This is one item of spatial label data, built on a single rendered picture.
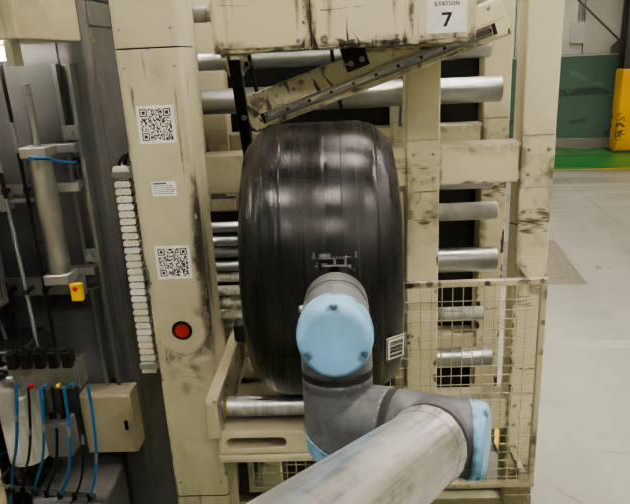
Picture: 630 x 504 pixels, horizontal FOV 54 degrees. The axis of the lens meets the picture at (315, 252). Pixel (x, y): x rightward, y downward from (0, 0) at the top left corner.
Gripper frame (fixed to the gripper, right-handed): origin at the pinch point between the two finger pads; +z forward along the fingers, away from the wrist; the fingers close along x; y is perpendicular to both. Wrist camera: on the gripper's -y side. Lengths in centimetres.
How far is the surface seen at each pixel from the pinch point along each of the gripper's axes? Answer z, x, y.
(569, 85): 904, -361, 81
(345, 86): 57, -3, 37
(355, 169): 9.5, -4.1, 19.0
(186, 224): 21.4, 31.2, 8.3
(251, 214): 6.2, 15.2, 11.8
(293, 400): 19.3, 10.5, -30.6
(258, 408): 18.5, 18.1, -31.9
